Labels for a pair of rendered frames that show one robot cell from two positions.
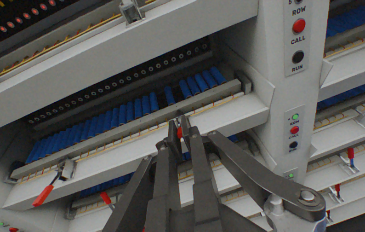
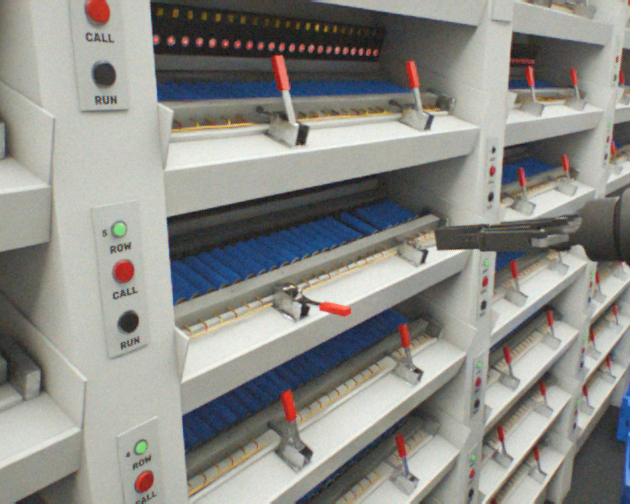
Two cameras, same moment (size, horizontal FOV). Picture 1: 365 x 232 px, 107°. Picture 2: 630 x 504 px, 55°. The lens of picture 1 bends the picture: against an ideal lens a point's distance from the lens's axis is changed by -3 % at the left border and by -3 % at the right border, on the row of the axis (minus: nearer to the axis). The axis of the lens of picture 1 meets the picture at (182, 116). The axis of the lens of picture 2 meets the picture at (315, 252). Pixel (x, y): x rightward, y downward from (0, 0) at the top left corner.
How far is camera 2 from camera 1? 0.81 m
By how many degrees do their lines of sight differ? 52
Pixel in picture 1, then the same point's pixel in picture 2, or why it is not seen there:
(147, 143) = (380, 273)
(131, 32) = (426, 137)
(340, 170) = (502, 387)
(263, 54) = (471, 188)
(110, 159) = (346, 290)
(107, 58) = (406, 151)
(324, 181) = (495, 403)
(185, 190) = (383, 394)
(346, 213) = not seen: outside the picture
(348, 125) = (503, 303)
